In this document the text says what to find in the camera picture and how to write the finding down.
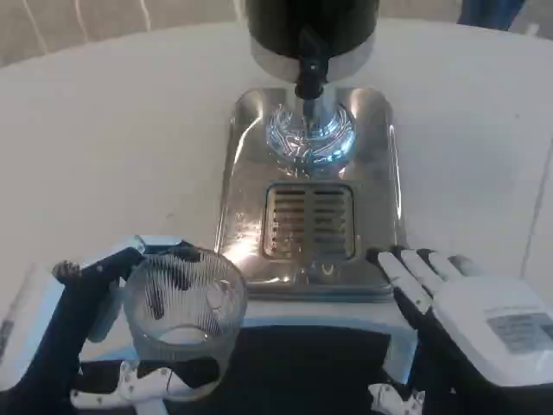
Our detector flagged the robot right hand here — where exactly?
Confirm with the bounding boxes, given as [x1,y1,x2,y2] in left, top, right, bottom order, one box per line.
[366,245,553,415]

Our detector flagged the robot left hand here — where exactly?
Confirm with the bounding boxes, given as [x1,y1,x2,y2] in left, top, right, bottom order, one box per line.
[0,235,222,415]

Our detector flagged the clear ribbed glass cup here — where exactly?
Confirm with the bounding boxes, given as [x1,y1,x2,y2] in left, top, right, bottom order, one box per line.
[122,252,250,363]

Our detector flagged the steel drip tray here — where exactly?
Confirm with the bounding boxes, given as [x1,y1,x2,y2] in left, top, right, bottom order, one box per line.
[213,86,408,300]

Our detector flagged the slotted steel drain grid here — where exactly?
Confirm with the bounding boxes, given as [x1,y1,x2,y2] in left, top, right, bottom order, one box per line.
[260,181,362,261]

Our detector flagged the black dispenser tap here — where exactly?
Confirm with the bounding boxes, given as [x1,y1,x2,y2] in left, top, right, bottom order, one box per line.
[294,24,332,101]

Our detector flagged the black drink dispenser, steel base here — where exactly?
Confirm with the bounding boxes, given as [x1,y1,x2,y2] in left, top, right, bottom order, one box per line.
[244,0,382,176]

